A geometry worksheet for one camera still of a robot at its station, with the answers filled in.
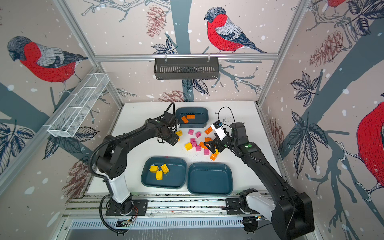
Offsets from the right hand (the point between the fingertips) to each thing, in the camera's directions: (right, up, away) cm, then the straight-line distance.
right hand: (210, 139), depth 79 cm
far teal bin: (-3, +12, +32) cm, 35 cm away
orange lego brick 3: (-4, -6, +18) cm, 20 cm away
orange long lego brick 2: (0, -3, +19) cm, 19 cm away
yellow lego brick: (-33, -18, +6) cm, 38 cm away
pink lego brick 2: (-6, 0, +21) cm, 22 cm away
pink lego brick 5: (-1, -10, +13) cm, 17 cm away
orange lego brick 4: (+3, -12, +11) cm, 17 cm away
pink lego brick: (-11, +1, +24) cm, 26 cm away
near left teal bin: (-19, -23, +4) cm, 30 cm away
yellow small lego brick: (+2, -5, -8) cm, 10 cm away
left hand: (-23, -1, +13) cm, 27 cm away
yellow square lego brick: (-13, -7, +16) cm, 21 cm away
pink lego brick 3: (-9, -5, +18) cm, 21 cm away
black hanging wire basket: (-16, +48, +28) cm, 57 cm away
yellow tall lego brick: (-28, -20, +2) cm, 35 cm away
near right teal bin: (0, -23, +3) cm, 23 cm away
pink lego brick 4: (-6, -8, +15) cm, 19 cm away
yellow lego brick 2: (-26, -18, +7) cm, 32 cm away
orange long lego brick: (-12, +12, +32) cm, 36 cm away
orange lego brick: (-15, +9, +28) cm, 33 cm away
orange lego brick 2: (+1, +2, +25) cm, 25 cm away
